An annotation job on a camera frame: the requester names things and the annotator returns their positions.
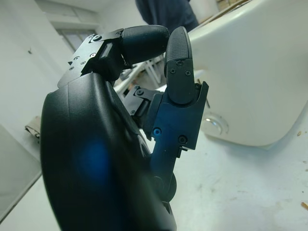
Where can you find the white two-slot toaster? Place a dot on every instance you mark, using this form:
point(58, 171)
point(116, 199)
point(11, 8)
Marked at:
point(252, 72)

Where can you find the person in dark clothes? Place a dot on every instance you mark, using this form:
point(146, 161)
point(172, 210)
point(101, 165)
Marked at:
point(166, 12)

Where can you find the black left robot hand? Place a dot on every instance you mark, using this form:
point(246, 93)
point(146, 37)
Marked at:
point(91, 149)

